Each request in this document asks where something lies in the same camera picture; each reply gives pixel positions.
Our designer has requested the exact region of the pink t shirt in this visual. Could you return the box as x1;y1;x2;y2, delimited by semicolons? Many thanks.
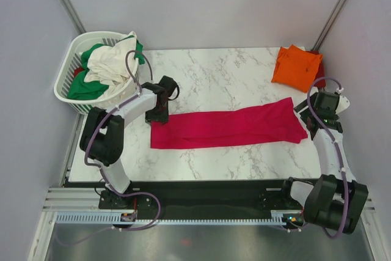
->
150;98;308;150

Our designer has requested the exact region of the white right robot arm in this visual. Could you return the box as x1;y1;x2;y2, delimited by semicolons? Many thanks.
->
279;90;368;234

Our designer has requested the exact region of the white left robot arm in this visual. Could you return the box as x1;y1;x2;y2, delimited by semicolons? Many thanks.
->
79;76;180;208

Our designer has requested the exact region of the folded dark red t shirt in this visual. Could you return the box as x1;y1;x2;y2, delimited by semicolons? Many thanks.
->
307;50;326;89

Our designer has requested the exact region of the folded orange t shirt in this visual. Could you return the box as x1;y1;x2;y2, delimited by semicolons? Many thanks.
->
271;45;323;93

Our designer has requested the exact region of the white t shirt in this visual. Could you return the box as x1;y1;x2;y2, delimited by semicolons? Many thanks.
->
84;32;137;95

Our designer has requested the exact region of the green t shirt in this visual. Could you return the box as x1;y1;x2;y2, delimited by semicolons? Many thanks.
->
67;40;145;100

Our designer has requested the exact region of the dark red t shirt in basket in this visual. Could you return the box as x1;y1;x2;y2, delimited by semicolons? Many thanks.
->
73;67;87;80

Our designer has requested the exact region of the white plastic laundry basket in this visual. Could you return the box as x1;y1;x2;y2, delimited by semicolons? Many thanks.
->
54;31;145;114

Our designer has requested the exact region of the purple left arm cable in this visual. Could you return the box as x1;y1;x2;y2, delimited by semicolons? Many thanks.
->
54;50;162;245

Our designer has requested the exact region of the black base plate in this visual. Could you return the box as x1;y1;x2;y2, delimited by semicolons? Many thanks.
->
62;178;318;221

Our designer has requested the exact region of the aluminium frame rail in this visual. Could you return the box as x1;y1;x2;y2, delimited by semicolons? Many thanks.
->
42;186;376;213

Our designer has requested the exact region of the right corner metal post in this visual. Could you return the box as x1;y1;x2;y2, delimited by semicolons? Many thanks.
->
312;0;348;51

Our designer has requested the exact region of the white slotted cable duct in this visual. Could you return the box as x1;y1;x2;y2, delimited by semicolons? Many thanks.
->
56;211;304;226

